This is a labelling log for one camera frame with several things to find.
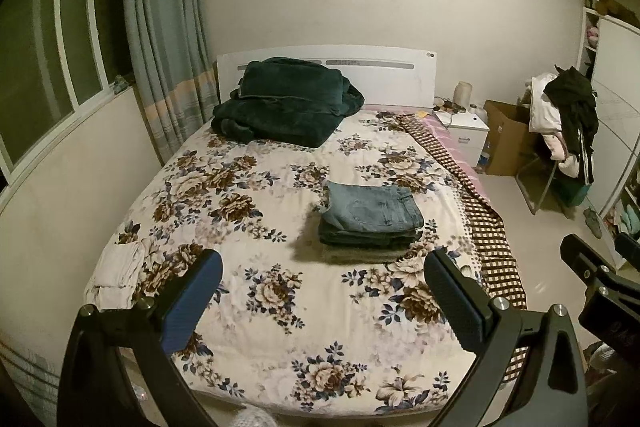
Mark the white bed headboard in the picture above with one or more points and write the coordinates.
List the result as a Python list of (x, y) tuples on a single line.
[(390, 77)]

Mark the dark green plush blanket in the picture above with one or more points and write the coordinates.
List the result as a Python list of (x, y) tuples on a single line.
[(290, 107)]

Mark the folded dark green pants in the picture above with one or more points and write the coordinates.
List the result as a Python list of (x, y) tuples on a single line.
[(370, 238)]

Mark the green bin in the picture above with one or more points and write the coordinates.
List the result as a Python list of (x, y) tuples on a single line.
[(576, 194)]

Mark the white nightstand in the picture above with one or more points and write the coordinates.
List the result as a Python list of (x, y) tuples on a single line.
[(470, 134)]

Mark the grey-green striped curtain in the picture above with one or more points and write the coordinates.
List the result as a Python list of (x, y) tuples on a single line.
[(165, 32)]

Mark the white jar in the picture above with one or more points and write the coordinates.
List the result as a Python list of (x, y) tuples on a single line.
[(464, 96)]

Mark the white folded cloth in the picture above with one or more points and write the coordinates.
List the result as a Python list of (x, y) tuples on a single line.
[(116, 269)]

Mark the black garment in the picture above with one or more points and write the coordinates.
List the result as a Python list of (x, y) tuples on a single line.
[(575, 107)]

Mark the white wardrobe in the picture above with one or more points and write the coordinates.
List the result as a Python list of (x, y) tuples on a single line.
[(617, 107)]

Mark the folded blue jeans pants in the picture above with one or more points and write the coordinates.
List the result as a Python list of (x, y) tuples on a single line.
[(372, 204)]

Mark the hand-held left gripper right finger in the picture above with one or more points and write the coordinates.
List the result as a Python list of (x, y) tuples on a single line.
[(452, 302)]

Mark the brown checked bed sheet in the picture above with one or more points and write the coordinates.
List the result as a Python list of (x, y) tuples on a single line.
[(492, 237)]

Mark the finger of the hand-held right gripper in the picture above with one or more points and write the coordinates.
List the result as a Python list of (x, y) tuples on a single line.
[(629, 244), (582, 257)]

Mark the white frame window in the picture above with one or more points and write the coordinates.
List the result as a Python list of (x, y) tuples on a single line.
[(45, 57)]

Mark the plastic bottle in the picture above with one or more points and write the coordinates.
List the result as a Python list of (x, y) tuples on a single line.
[(483, 159)]

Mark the bed with floral cover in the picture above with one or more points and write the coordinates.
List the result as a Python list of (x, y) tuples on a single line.
[(300, 307)]

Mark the folded grey pants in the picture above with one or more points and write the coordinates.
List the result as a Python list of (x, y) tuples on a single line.
[(350, 255)]

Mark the white fuzzy cloth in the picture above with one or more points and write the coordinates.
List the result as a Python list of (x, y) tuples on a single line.
[(250, 418)]

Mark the grey slipper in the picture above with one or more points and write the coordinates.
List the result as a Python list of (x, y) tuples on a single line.
[(594, 222)]

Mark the cardboard box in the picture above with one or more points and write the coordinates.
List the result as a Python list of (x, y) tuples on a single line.
[(507, 142)]

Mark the metal frame chair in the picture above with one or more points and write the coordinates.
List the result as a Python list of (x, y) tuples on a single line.
[(537, 187)]

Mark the white garment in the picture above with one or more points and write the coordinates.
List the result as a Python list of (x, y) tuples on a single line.
[(542, 107)]

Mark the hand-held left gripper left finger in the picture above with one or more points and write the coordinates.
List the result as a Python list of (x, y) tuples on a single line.
[(192, 302)]

